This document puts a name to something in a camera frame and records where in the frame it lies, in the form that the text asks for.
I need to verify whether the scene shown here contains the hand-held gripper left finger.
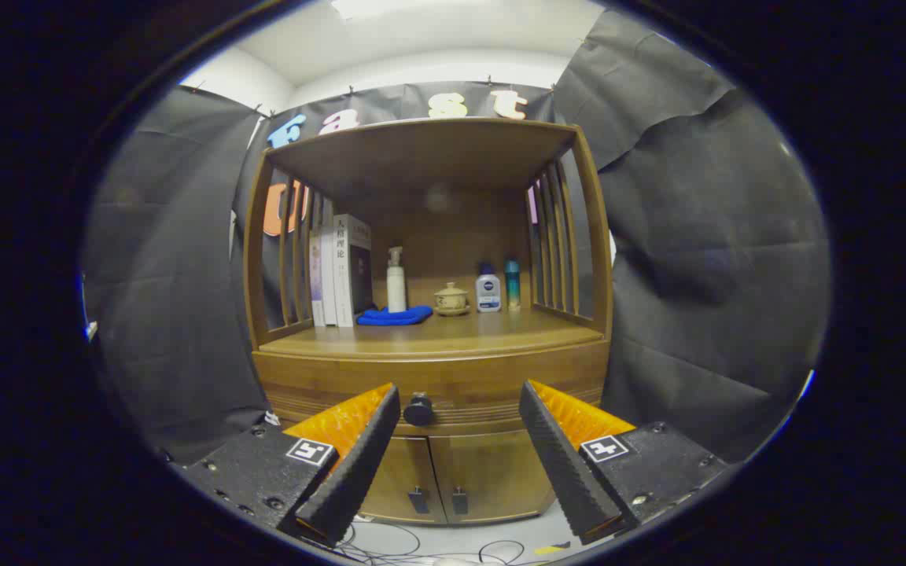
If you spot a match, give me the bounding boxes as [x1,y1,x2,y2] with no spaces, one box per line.
[174,383,402,549]

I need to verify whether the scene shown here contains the beige lidded teacup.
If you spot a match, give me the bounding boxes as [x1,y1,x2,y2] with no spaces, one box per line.
[433,282,471,317]

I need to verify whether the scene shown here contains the black cables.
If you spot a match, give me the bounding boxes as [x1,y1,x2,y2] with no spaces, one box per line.
[300,519,529,566]

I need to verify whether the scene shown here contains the white pump bottle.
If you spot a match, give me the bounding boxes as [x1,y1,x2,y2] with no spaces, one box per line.
[386,246,407,314]

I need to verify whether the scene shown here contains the dark cover book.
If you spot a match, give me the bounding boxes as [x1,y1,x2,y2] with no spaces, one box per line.
[333,214,374,328]

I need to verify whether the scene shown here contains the blue cloth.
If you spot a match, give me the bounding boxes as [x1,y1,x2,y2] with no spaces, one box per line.
[356,305,434,327]

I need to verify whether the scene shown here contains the wooden cabinet door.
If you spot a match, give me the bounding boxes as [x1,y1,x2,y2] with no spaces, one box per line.
[359,435,447,525]
[429,430,557,524]

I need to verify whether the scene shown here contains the white blue lotion bottle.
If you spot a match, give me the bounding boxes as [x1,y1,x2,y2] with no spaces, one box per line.
[476,263,503,314]

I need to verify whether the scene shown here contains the lavender book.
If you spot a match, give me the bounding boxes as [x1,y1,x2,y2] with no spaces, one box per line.
[309,228,326,327]

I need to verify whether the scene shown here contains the white book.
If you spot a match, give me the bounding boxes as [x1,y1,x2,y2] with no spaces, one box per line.
[321,220,341,327]

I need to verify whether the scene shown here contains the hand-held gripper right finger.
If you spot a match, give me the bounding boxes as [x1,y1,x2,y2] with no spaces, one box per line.
[518,380,729,546]

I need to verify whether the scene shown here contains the wooden countertop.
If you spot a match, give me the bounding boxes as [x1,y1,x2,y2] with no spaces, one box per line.
[258,307,606,359]

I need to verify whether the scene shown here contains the wooden cabinet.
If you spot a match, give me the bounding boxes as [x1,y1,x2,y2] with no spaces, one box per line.
[242,117,613,526]

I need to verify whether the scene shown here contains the wooden drawer with black knob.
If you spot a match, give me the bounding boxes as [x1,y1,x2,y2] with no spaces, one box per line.
[252,340,611,438]

